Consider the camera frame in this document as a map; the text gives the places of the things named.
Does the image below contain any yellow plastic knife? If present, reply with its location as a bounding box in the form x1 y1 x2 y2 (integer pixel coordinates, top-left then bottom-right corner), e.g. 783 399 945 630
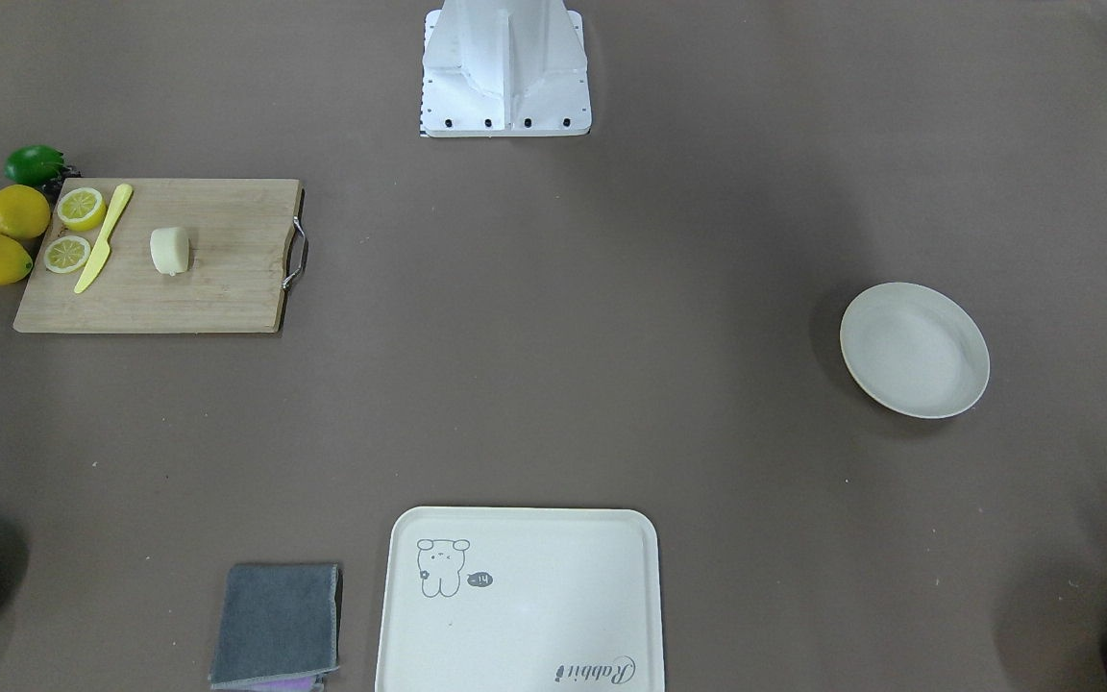
73 184 135 295

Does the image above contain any green lime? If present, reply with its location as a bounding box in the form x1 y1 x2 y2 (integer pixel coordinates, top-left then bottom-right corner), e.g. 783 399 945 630
3 144 66 187

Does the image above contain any wooden cutting board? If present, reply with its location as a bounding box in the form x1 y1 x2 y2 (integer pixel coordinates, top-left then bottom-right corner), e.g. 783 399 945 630
13 177 303 334

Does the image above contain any cream round plate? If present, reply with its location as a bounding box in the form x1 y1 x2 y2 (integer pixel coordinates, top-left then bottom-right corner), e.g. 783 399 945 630
839 282 990 419

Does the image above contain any upper whole lemon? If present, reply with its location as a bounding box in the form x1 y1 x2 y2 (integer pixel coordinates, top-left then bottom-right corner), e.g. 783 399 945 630
0 184 52 240

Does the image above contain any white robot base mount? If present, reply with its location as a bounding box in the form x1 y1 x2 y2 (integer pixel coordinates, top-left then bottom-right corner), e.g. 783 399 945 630
420 1 593 137

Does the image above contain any lemon half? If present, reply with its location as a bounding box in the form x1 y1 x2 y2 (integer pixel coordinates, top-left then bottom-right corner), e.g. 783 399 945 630
39 234 92 275
56 187 108 233

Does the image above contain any grey folded cloth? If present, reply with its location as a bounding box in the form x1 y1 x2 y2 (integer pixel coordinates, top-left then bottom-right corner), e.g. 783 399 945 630
209 562 341 686

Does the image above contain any lower lemon half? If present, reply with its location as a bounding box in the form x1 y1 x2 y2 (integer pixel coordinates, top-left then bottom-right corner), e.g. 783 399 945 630
39 234 92 275

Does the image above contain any purple cloth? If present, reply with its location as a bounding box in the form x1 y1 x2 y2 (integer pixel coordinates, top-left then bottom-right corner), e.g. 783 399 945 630
210 673 325 692

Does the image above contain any cream rabbit tray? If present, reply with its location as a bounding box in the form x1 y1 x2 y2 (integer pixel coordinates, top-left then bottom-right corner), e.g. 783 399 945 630
375 507 665 691

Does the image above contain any upper lemon half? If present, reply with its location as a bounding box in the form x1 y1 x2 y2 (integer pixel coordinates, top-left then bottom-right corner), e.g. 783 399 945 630
56 187 108 233

